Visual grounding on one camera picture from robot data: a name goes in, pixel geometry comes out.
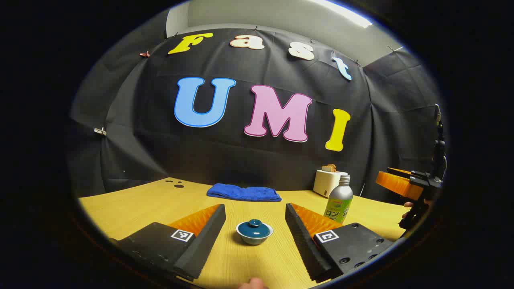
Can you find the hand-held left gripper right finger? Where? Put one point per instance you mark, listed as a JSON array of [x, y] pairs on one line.
[[303, 241]]

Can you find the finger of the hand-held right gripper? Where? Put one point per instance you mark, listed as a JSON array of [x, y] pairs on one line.
[[399, 171], [397, 186]]

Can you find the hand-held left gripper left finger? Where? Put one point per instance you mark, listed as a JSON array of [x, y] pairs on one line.
[[204, 237]]

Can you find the white and teal teacup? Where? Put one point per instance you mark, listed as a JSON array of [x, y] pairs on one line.
[[253, 241]]

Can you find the silver green label water bottle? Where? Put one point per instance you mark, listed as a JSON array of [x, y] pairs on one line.
[[339, 200]]

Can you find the blue folded towel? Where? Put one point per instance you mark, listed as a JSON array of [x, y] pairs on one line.
[[245, 193]]

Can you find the white toaster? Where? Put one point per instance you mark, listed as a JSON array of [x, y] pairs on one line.
[[323, 182]]

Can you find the brown bread slice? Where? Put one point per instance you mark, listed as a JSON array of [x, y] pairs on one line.
[[329, 167]]

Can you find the black backdrop cloth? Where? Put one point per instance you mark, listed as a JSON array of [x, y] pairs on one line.
[[225, 152]]

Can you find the metal cloth clip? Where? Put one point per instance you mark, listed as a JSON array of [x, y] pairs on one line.
[[100, 131]]

